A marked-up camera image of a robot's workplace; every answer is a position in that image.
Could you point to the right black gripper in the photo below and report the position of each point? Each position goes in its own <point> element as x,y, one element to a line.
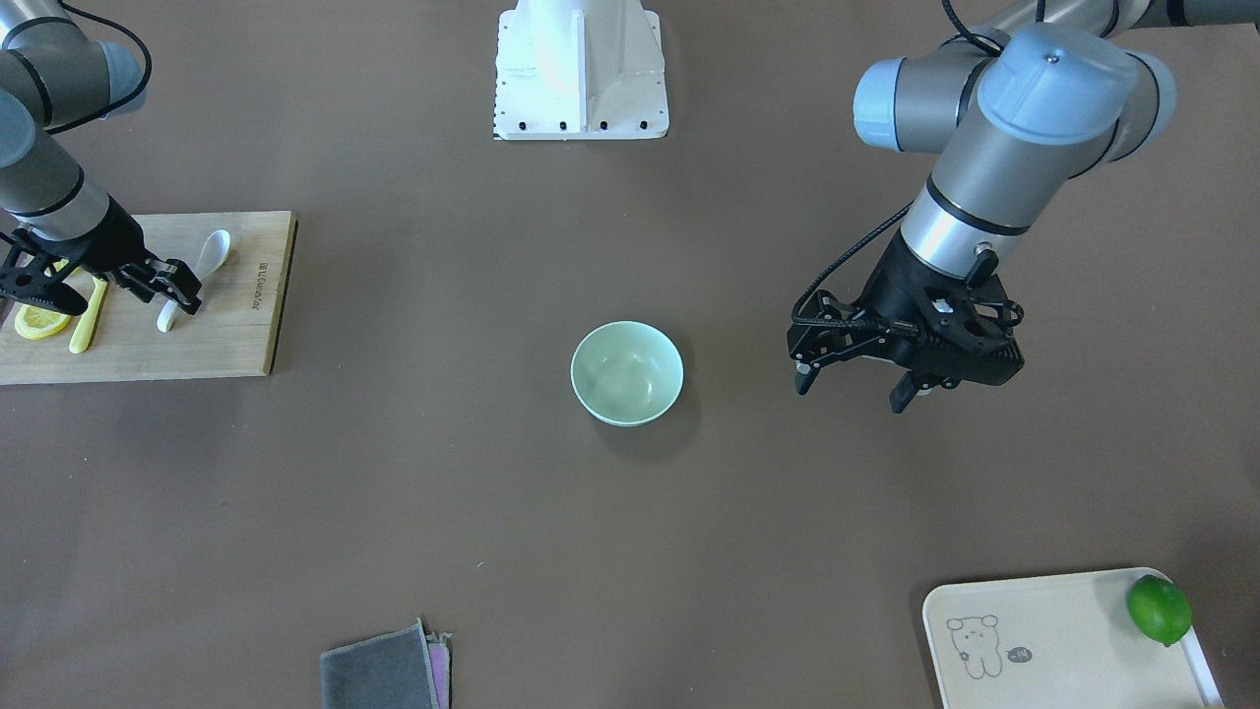
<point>101,242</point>

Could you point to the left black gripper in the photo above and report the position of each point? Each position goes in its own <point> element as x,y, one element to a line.
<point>894,281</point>

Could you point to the white ceramic spoon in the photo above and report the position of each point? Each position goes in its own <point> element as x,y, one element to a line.
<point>213,255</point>

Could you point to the light green bowl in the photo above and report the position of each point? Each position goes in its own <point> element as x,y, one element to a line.
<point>627,373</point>

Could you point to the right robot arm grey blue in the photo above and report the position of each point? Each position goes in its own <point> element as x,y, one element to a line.
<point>56,78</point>

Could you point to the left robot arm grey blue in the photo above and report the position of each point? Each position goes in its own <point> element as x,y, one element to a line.
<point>1011,109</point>

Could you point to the yellow plastic knife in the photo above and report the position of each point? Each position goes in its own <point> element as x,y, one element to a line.
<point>83,335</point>

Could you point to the lemon slice near knife tip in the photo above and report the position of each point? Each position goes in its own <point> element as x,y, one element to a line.
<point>34,324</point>

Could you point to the bamboo cutting board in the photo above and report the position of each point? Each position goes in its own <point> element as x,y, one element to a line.
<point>233,334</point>

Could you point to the beige rabbit tray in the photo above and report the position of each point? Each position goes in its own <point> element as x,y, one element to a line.
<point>1058,641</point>

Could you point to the green lime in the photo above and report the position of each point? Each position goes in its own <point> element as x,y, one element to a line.
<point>1159,609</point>

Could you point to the grey folded cloth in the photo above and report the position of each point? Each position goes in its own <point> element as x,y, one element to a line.
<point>387,671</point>

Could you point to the purple cloth under grey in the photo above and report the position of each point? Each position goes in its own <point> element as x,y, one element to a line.
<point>441,664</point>

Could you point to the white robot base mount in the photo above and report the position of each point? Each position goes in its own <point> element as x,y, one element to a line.
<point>579,70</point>

